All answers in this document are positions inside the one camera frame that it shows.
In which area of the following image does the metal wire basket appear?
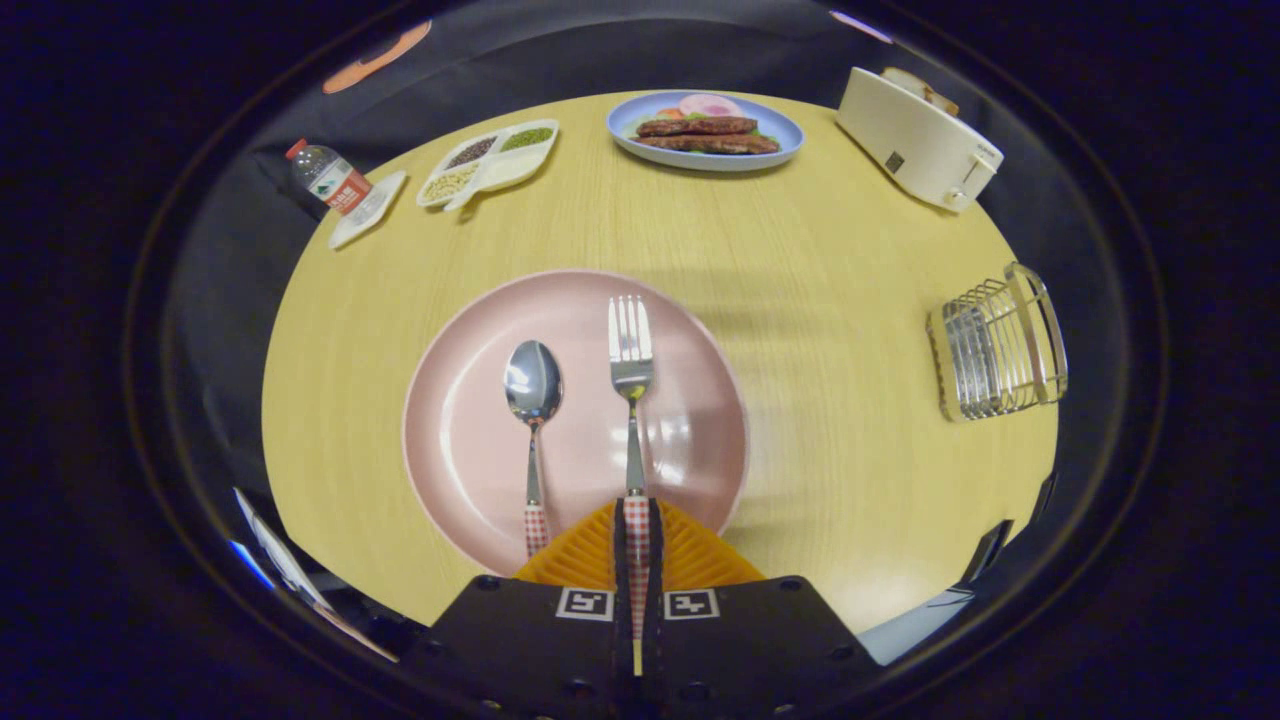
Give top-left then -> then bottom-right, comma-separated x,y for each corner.
926,262 -> 1069,423

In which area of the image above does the cream toaster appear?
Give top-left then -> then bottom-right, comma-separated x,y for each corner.
836,66 -> 1005,213

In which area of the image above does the blue plate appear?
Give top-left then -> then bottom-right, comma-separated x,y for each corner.
606,90 -> 805,173

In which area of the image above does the white divided tray of beans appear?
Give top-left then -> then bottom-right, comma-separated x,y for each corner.
416,119 -> 561,213

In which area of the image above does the fork with red checked handle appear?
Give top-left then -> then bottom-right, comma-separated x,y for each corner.
608,295 -> 656,641

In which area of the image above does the small white dish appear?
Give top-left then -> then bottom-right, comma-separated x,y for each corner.
328,170 -> 409,251

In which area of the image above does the brown meat strip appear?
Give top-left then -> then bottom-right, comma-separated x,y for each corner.
637,134 -> 781,155
635,116 -> 759,138

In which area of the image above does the spoon with red checked handle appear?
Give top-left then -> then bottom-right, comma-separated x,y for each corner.
503,340 -> 564,559

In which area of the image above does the clear water bottle red label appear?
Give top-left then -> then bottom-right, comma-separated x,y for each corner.
285,139 -> 373,217

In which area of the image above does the white paper sheet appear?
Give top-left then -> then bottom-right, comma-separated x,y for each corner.
232,487 -> 333,613

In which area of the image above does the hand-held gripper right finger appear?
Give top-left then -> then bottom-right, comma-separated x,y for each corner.
645,498 -> 881,720

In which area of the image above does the pink plate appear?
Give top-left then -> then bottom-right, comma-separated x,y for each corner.
402,268 -> 751,579

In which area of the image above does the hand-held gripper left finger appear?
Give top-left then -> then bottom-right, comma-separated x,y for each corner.
400,498 -> 641,720

